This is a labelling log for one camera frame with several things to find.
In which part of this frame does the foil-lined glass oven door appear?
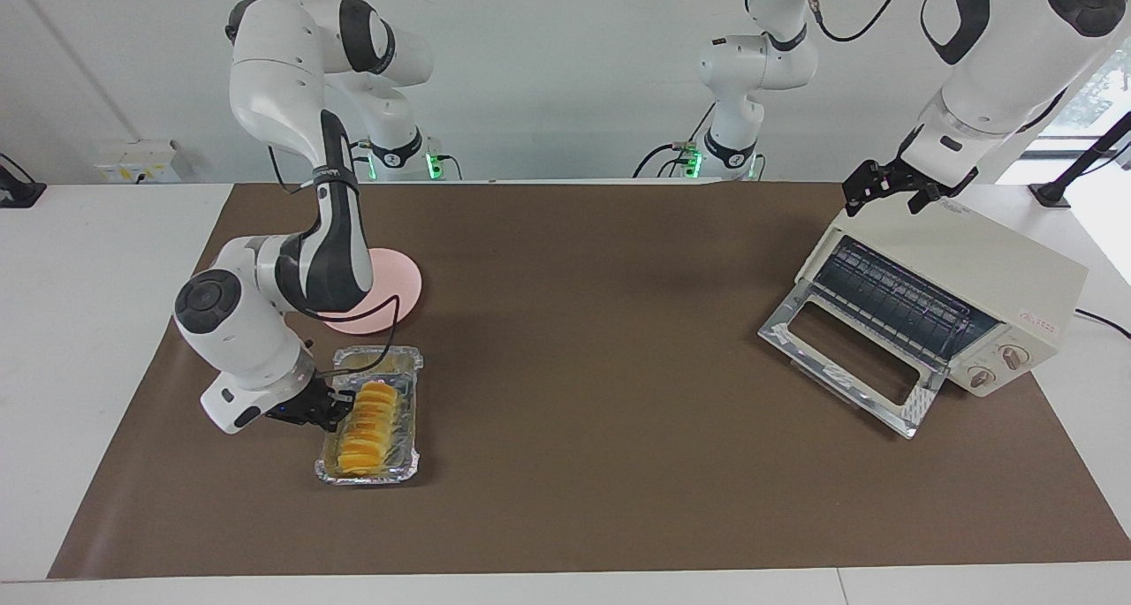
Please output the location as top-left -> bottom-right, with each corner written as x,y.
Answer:
758,280 -> 952,440

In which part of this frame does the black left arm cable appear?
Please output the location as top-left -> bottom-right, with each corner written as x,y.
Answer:
802,0 -> 916,44

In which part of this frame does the white toaster oven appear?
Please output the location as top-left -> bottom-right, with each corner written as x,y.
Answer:
795,200 -> 1089,399

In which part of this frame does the pink round plate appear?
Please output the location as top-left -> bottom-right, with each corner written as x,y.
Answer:
318,247 -> 423,335

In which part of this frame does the black oven power cable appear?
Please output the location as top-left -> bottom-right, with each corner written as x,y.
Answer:
1074,308 -> 1131,341

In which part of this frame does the oven wire rack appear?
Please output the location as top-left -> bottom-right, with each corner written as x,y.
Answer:
813,238 -> 1001,364

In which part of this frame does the black clamp mount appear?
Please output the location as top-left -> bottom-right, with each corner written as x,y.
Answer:
0,153 -> 48,209

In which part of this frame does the white wall power socket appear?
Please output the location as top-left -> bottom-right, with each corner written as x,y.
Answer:
95,140 -> 183,185

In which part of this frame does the black left base cable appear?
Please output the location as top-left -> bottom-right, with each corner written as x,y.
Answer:
632,102 -> 713,180

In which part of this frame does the brown table mat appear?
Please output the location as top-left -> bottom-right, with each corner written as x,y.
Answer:
47,181 -> 1131,581

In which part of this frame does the black angled camera stand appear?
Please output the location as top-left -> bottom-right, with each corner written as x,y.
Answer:
1029,110 -> 1131,209

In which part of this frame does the window with greenery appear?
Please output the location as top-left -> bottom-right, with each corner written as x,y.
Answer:
1041,40 -> 1131,140

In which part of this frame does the aluminium foil tray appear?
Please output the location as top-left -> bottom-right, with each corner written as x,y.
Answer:
315,344 -> 424,486

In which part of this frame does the sliced golden bread loaf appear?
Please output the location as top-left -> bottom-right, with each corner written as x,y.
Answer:
338,382 -> 400,476

